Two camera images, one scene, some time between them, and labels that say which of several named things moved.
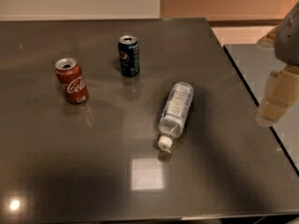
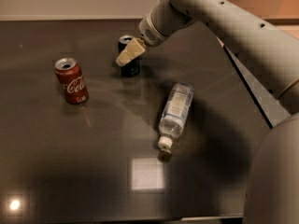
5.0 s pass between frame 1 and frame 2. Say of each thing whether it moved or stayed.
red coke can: stayed
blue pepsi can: stayed
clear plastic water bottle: stayed
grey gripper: moved
